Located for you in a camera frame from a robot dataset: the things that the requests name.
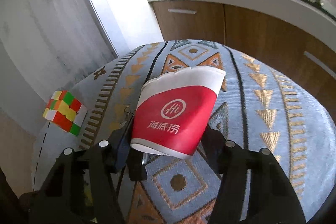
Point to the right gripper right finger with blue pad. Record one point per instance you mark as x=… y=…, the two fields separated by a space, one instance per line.
x=213 y=142

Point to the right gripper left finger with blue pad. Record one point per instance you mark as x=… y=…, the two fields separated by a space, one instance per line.
x=120 y=142

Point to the red white paper cup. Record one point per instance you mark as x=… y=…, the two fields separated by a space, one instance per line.
x=173 y=111

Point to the brown kitchen cabinets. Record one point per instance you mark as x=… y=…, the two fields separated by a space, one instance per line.
x=273 y=41

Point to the patterned grey tablecloth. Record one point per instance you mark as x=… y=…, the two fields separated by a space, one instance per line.
x=279 y=155

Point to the colourful puzzle cube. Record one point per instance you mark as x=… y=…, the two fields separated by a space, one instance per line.
x=65 y=111

